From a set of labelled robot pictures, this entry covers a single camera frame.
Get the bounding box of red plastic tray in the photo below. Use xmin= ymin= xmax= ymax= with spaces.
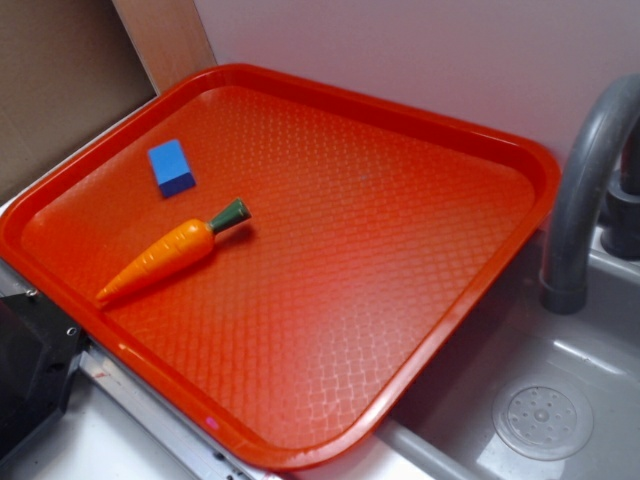
xmin=1 ymin=65 xmax=560 ymax=472

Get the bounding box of blue rectangular block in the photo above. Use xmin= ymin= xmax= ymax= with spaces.
xmin=147 ymin=139 xmax=196 ymax=198

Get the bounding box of light wooden board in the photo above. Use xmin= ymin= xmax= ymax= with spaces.
xmin=113 ymin=0 xmax=217 ymax=94

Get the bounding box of grey toy sink basin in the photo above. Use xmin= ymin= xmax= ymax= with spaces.
xmin=378 ymin=237 xmax=639 ymax=479

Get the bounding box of dark grey faucet knob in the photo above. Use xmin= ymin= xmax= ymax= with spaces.
xmin=601 ymin=127 xmax=639 ymax=260

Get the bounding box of orange toy carrot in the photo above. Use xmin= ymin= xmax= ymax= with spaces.
xmin=96 ymin=199 xmax=252 ymax=303

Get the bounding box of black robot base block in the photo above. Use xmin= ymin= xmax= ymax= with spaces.
xmin=1 ymin=294 xmax=86 ymax=455

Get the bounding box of grey toy faucet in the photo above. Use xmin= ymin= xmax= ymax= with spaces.
xmin=540 ymin=73 xmax=639 ymax=314

